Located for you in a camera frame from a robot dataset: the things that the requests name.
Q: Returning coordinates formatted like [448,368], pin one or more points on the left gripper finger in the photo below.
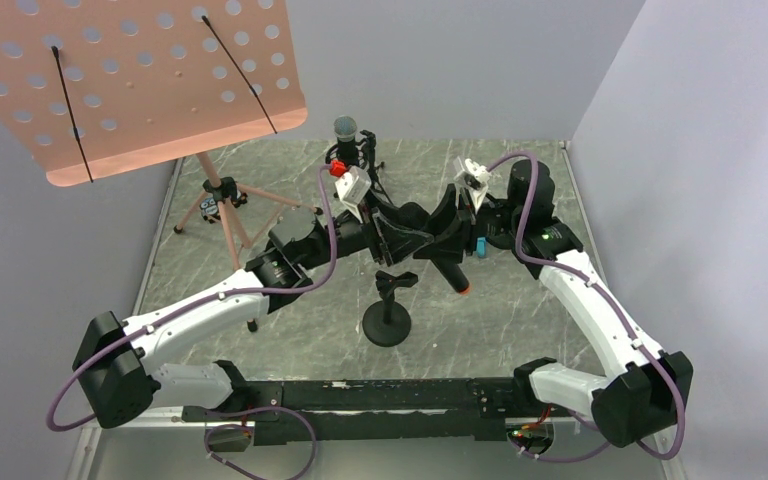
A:
[407,214]
[402,237]

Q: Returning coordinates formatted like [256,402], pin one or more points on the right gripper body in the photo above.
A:
[465,220]

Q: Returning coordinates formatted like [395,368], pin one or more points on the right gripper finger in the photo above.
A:
[451,245]
[454,206]

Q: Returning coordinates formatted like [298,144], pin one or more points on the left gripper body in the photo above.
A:
[381,232]

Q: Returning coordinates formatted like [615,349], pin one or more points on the black microphone orange end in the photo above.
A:
[450,271]

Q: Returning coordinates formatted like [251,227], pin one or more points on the black shock mount tripod stand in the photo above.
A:
[366,143]

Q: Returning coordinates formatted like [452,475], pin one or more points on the black round-base mic stand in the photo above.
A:
[387,323]

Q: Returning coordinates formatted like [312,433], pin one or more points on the black microphone silver grille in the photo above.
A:
[345,130]

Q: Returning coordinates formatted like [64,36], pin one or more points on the blue microphone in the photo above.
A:
[481,247]

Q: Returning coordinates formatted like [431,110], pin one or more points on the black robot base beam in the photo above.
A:
[280,412]

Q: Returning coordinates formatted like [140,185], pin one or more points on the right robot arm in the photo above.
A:
[644,389]

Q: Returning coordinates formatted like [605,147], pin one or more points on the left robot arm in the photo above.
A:
[126,367]

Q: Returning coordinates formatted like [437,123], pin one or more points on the pink perforated music stand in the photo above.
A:
[97,100]

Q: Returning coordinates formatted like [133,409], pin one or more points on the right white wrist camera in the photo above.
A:
[471,181]

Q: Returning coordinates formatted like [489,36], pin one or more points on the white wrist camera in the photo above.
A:
[471,181]
[352,184]

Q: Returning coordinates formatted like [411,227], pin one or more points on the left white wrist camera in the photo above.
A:
[352,184]

